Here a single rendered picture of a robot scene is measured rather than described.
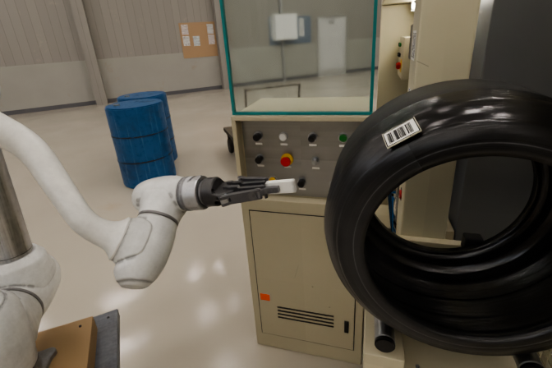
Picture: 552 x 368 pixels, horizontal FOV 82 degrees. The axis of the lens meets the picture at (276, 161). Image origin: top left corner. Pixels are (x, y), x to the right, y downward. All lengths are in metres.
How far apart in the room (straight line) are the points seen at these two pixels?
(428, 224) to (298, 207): 0.53
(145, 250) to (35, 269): 0.49
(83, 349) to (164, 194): 0.60
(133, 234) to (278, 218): 0.76
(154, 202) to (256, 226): 0.72
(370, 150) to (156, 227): 0.51
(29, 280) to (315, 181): 1.01
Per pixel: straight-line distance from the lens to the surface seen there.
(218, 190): 0.79
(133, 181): 4.07
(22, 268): 1.20
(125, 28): 11.30
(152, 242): 0.80
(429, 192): 1.03
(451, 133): 0.58
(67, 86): 11.43
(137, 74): 11.31
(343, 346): 1.85
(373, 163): 0.59
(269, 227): 1.46
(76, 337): 1.31
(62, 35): 11.38
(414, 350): 0.99
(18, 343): 1.12
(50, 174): 0.86
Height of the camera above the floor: 1.55
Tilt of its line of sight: 21 degrees down
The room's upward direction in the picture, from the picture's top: 4 degrees counter-clockwise
